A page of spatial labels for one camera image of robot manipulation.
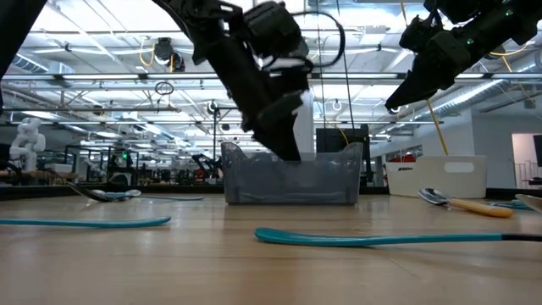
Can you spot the white pillar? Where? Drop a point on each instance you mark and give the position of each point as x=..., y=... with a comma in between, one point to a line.
x=305, y=135

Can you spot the grey translucent bin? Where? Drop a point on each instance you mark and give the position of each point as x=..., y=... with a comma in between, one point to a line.
x=296, y=182

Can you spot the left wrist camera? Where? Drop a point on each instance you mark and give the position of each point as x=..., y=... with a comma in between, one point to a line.
x=275, y=29

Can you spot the silver ceiling duct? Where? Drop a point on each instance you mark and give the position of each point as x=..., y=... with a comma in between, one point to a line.
x=466, y=101

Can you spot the long ceiling light strip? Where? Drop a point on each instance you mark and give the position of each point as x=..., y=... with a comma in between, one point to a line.
x=101, y=76

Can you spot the wooden workbench on casters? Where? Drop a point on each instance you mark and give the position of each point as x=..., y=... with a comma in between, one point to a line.
x=51, y=174

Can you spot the white plastic bin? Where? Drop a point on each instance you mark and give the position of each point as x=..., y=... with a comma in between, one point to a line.
x=423, y=182

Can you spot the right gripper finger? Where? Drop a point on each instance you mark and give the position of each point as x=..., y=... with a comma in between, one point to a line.
x=413, y=98
x=408, y=87

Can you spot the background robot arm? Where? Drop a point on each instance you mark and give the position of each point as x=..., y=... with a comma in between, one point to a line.
x=207, y=163

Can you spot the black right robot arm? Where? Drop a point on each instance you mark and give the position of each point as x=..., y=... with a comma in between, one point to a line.
x=499, y=21

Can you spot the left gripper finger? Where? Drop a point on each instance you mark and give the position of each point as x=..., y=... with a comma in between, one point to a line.
x=260, y=127
x=288, y=131

